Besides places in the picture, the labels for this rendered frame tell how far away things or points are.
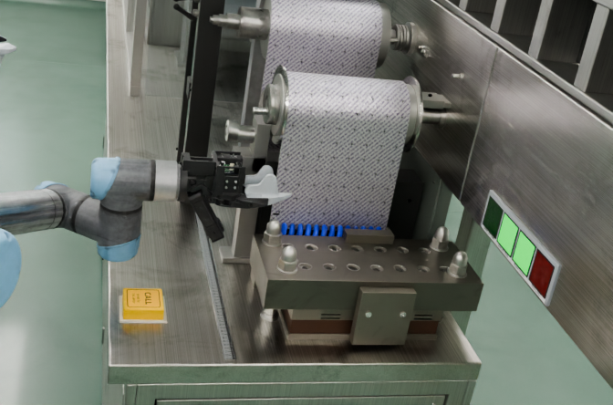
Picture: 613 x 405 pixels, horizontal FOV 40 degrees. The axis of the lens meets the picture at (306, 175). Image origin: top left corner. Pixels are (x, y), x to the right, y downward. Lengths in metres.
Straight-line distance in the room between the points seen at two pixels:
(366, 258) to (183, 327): 0.35
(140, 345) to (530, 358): 2.14
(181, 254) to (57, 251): 1.82
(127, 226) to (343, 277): 0.40
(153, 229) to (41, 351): 1.23
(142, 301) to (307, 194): 0.36
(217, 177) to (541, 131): 0.57
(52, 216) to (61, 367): 1.39
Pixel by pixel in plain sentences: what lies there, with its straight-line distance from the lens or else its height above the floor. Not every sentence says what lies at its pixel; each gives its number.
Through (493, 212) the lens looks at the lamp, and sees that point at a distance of 1.46.
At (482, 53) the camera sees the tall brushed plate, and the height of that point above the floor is 1.41.
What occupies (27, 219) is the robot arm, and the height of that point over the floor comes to 1.05.
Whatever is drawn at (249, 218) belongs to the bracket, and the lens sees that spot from 1.70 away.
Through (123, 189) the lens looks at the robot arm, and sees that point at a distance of 1.52.
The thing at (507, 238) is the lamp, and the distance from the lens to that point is 1.42.
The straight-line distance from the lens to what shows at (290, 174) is 1.58.
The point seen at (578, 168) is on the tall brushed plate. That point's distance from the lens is 1.26.
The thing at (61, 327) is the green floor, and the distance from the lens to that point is 3.10.
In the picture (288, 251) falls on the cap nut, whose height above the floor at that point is 1.07.
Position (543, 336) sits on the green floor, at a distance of 3.54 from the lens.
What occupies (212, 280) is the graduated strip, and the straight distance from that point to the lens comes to 1.68.
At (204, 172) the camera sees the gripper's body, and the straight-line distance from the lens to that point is 1.54.
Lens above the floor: 1.77
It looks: 23 degrees down
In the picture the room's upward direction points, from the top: 10 degrees clockwise
